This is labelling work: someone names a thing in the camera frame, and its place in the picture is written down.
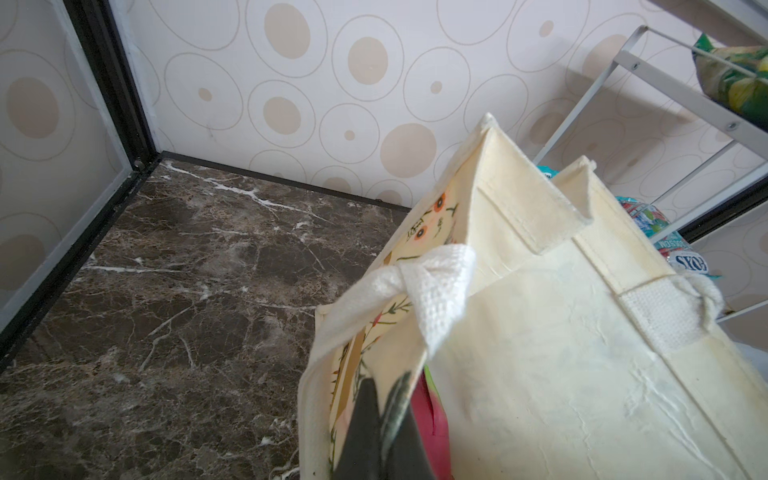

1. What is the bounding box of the teal red candy bag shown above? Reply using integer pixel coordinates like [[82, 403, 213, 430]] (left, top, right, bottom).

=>
[[538, 166, 558, 179]]

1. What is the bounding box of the pink dragon fruit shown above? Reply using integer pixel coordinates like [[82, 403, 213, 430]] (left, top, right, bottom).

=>
[[411, 365, 453, 480]]

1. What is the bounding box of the floral canvas grocery bag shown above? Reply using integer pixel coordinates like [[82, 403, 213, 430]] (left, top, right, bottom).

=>
[[298, 115, 767, 479]]

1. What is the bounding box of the green yellow snack bag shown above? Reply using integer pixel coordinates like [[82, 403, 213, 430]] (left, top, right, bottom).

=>
[[692, 34, 767, 130]]

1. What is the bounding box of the teal Fox's candy bag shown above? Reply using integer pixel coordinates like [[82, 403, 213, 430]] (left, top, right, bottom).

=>
[[617, 197, 714, 279]]

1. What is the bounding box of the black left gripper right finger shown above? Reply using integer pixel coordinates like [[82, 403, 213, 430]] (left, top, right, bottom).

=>
[[380, 372, 435, 480]]

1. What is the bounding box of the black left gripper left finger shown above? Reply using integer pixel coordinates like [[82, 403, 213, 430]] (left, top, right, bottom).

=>
[[332, 378, 382, 480]]

